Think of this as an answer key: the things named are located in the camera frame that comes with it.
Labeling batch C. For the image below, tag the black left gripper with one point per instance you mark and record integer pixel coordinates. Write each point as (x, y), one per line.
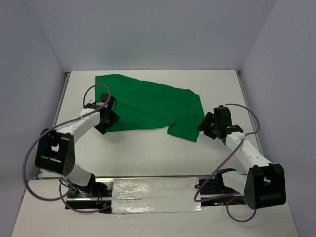
(113, 118)

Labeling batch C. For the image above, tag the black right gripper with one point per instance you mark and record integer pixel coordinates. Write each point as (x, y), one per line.
(208, 118)

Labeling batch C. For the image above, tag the green t shirt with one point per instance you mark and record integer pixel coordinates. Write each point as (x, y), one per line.
(144, 105)

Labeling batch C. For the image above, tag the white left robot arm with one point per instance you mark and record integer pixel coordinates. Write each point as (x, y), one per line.
(56, 150)

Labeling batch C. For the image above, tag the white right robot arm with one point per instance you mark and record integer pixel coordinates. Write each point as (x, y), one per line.
(245, 172)

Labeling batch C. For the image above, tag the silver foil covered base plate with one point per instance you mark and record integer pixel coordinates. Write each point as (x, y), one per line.
(154, 195)

